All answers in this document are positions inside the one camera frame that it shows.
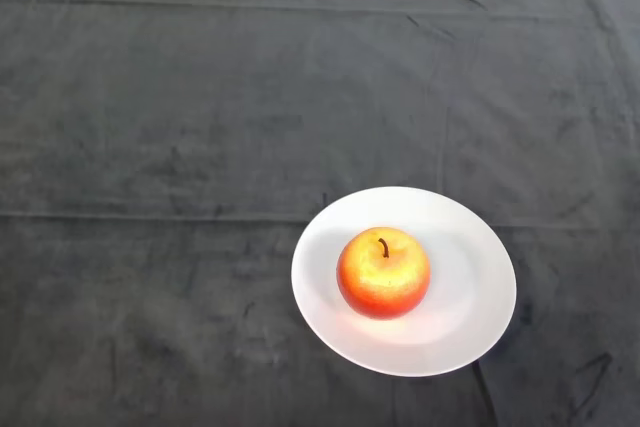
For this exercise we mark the red yellow apple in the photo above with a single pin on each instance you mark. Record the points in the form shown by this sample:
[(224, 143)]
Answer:
[(382, 277)]

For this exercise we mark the white round plate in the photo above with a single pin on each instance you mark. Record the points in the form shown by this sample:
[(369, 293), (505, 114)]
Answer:
[(465, 297)]

